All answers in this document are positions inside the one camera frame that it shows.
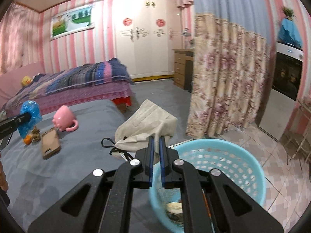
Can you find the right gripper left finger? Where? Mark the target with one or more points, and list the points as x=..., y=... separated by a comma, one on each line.
x=102, y=201

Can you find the floral curtain right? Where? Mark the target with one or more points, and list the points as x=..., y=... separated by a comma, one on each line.
x=232, y=46

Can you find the yellow duck plush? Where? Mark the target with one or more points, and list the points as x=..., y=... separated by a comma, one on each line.
x=26, y=80

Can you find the potted green plant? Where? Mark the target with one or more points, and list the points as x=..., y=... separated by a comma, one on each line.
x=289, y=13

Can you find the metal rack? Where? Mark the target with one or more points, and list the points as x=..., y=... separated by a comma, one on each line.
x=301, y=139

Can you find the person left hand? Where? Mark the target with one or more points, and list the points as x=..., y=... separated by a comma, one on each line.
x=3, y=181

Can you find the beige cloth pouch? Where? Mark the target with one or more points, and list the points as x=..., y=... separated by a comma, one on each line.
x=133, y=135

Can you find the desk lamp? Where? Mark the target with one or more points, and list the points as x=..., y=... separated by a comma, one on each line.
x=186, y=34

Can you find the brown paper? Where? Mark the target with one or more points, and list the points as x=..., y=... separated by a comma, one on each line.
x=35, y=135

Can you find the blue plastic bag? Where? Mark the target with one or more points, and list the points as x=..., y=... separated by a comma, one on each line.
x=33, y=108

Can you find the wooden desk with drawers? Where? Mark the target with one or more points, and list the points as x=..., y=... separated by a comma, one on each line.
x=183, y=68

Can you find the white wardrobe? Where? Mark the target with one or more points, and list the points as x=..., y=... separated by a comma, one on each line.
x=146, y=34

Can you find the light blue plastic basket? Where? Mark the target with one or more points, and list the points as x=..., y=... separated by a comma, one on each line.
x=218, y=174

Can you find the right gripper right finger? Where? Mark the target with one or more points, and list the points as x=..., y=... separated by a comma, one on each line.
x=213, y=196

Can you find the pink window curtain left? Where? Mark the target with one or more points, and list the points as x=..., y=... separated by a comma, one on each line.
x=19, y=38

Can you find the orange snack bag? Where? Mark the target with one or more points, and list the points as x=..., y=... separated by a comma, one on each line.
x=206, y=204

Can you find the pink pig mug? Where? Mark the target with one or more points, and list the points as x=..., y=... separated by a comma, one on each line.
x=65, y=120

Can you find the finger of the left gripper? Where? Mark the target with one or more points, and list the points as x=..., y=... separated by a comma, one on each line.
x=11, y=124

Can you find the framed wedding photo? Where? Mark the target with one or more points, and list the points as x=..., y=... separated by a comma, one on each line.
x=71, y=21

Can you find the blue cloth covered object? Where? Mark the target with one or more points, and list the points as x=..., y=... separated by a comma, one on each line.
x=289, y=34

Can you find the bed with striped quilt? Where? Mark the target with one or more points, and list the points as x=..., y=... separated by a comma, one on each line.
x=105, y=80

